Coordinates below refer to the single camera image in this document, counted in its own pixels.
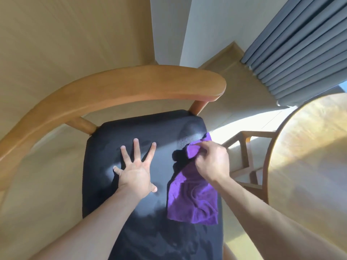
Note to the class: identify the person's right forearm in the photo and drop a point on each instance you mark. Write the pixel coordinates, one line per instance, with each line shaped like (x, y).
(276, 224)

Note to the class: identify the round wooden table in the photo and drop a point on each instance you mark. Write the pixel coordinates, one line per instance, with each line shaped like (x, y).
(311, 159)

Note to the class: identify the person's left forearm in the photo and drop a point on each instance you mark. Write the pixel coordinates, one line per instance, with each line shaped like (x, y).
(89, 230)

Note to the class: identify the person's right hand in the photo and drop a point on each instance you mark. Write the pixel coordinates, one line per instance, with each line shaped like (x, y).
(212, 162)

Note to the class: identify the person's left hand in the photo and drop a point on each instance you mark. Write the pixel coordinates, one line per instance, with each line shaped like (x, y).
(135, 176)

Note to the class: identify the grey pleated curtain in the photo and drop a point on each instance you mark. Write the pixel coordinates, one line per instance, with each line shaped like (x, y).
(298, 51)

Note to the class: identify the wooden chair with black seat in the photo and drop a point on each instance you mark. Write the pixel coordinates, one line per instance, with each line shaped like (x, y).
(122, 86)

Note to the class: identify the purple microfibre cloth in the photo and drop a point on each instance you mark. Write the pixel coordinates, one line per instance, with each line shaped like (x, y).
(192, 197)

